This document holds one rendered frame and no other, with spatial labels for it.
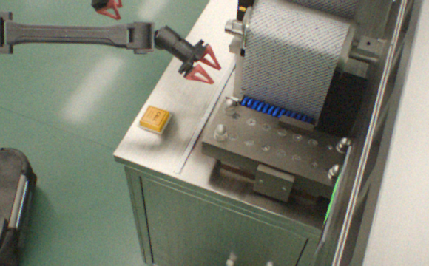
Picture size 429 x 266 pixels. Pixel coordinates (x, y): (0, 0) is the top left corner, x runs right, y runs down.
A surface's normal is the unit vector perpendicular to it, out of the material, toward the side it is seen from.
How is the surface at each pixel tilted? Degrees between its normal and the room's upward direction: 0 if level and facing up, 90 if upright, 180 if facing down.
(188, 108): 0
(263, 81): 90
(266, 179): 90
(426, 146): 0
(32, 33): 43
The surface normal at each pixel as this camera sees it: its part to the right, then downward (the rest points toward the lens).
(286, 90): -0.36, 0.74
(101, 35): 0.19, 0.10
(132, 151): 0.04, -0.59
